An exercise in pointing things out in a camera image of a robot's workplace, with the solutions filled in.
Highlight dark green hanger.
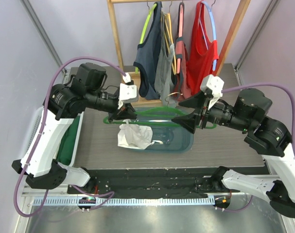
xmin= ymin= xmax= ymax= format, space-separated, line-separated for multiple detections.
xmin=102 ymin=106 xmax=217 ymax=130

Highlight white tank top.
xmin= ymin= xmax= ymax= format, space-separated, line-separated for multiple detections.
xmin=117 ymin=119 xmax=154 ymax=150

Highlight lime green hanger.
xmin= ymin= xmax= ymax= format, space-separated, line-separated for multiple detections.
xmin=133 ymin=1 xmax=162 ymax=78

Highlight navy blue tank top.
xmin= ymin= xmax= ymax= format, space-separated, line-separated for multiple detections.
xmin=133 ymin=1 xmax=162 ymax=100

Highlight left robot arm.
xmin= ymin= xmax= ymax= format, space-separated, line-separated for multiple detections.
xmin=12 ymin=63 xmax=138 ymax=194

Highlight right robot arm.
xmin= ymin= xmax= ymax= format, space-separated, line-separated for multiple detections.
xmin=172 ymin=88 xmax=295 ymax=218

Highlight pink tank top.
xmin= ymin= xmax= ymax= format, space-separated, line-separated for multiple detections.
xmin=174 ymin=37 xmax=191 ymax=101

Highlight red tank top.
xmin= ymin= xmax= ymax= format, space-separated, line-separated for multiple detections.
xmin=186 ymin=0 xmax=219 ymax=95

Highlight light blue hanger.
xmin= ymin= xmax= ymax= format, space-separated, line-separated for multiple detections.
xmin=198 ymin=1 xmax=217 ymax=71

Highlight grey tank top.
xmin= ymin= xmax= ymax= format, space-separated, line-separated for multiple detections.
xmin=154 ymin=11 xmax=177 ymax=108

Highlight yellow hanger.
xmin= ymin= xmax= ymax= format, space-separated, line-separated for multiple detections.
xmin=164 ymin=13 xmax=176 ymax=75

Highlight pink hanger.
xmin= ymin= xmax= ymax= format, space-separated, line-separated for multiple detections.
xmin=175 ymin=2 xmax=184 ymax=74

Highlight wooden clothes rack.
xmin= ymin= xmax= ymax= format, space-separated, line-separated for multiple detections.
xmin=106 ymin=0 xmax=252 ymax=100

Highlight teal plastic tub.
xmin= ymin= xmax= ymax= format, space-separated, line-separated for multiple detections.
xmin=127 ymin=110 xmax=194 ymax=153

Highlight green folded cloth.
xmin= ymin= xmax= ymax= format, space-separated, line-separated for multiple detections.
xmin=56 ymin=116 xmax=80 ymax=166

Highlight white plastic basket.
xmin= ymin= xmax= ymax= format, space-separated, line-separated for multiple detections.
xmin=25 ymin=106 xmax=84 ymax=166

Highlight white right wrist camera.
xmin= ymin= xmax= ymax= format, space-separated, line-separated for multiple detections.
xmin=200 ymin=74 xmax=224 ymax=110

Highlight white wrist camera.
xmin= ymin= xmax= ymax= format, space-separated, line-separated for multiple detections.
xmin=200 ymin=74 xmax=224 ymax=110
xmin=119 ymin=73 xmax=139 ymax=103

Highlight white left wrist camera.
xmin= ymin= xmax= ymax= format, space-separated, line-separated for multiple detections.
xmin=119 ymin=73 xmax=139 ymax=103

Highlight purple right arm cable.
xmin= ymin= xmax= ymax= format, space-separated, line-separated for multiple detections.
xmin=220 ymin=82 xmax=295 ymax=212

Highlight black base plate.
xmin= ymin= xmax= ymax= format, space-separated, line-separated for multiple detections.
xmin=67 ymin=167 xmax=240 ymax=195

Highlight white slotted cable duct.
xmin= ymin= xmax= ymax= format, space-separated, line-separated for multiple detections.
xmin=44 ymin=196 xmax=215 ymax=206

